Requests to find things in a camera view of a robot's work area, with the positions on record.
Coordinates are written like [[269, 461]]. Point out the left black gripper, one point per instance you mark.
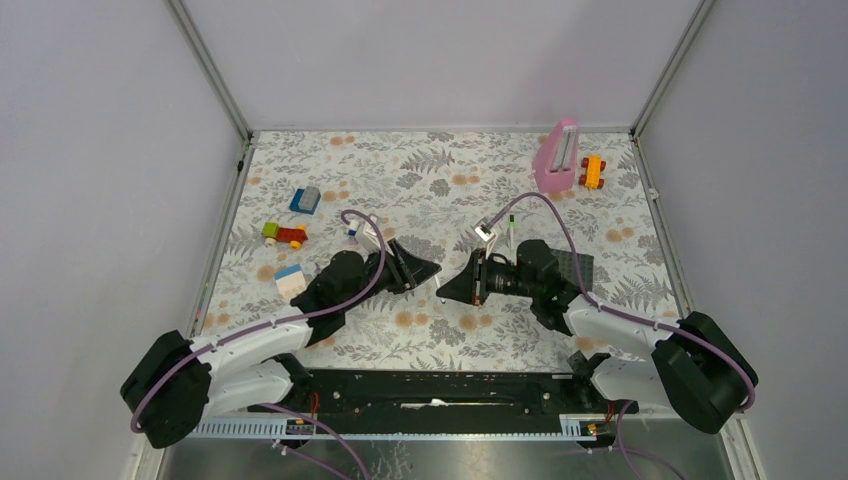
[[407, 270]]

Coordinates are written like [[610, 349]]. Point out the blue grey brick block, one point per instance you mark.
[[305, 200]]

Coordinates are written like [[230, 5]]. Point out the dark grey brick baseplate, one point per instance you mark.
[[580, 265]]

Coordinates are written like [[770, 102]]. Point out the white slotted cable duct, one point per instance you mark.
[[424, 424]]

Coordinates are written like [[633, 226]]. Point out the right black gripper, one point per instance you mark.
[[471, 287]]

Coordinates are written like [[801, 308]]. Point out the orange red toy car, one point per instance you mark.
[[593, 166]]

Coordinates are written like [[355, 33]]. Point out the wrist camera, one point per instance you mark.
[[366, 234], [488, 235]]

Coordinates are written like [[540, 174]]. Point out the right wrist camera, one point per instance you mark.
[[488, 235]]

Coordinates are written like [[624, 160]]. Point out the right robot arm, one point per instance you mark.
[[688, 365]]

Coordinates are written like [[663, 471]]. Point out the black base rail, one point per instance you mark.
[[328, 391]]

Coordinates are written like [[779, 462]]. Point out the blue white brick block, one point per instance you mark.
[[290, 282]]

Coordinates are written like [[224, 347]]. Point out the red green toy truck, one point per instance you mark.
[[274, 234]]

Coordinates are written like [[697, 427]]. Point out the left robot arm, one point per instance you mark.
[[181, 381]]

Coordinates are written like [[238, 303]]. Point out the floral patterned table mat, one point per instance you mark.
[[428, 190]]

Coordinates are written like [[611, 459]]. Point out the pink metronome box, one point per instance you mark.
[[554, 165]]

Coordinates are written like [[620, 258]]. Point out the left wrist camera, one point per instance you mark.
[[366, 234]]

